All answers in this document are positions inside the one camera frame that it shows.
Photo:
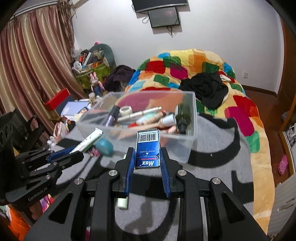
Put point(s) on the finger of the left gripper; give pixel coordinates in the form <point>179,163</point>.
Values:
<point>55,155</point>
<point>69,160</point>

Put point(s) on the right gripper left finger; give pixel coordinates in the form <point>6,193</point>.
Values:
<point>67,217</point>

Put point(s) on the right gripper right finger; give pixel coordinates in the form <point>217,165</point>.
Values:
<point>206,205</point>

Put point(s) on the white green ointment tube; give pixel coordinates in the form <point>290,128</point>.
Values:
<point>88,141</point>

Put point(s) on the blue Max staples box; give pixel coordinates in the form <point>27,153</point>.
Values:
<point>147,149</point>

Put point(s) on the purple spray bottle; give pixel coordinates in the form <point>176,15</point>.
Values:
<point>112,117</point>

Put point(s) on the pink bottle white cap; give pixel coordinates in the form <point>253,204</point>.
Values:
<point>165,122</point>

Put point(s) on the beige tube red cap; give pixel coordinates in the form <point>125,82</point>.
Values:
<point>151,118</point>

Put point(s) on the white marker pen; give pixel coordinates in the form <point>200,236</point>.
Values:
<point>138,114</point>

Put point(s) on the white gauze tape roll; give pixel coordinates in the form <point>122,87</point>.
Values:
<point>125,110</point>

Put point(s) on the teal tape roll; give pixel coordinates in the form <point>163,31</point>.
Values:
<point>104,146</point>

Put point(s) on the red box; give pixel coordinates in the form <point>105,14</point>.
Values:
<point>57,99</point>

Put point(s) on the blue white booklet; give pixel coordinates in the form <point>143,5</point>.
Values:
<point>74,107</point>

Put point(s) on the dark green glass bottle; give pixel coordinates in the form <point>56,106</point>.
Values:
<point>183,117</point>

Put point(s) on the clear plastic storage bin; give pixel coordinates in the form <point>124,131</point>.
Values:
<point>178,146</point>

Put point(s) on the pink rabbit toy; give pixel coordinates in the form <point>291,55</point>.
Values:
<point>96,85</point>

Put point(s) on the pink slipper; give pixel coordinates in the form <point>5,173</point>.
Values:
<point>282,166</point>

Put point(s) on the dark purple clothes pile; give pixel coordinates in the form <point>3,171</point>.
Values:
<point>121,74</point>

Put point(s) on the black clothing on bed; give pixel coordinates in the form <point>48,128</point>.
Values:
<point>208,88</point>

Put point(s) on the green storage box clutter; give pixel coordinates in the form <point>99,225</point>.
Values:
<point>99,59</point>

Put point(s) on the striped brown curtain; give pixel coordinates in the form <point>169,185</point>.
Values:
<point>35,61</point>

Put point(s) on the wooden wardrobe shelf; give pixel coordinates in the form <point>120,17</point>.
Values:
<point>286,92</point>

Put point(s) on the colourful patchwork blanket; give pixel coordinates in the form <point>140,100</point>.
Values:
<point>167,70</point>

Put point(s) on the curved black television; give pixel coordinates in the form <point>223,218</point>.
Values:
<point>145,5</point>

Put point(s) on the wall mounted monitor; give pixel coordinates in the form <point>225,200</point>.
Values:
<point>164,17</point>

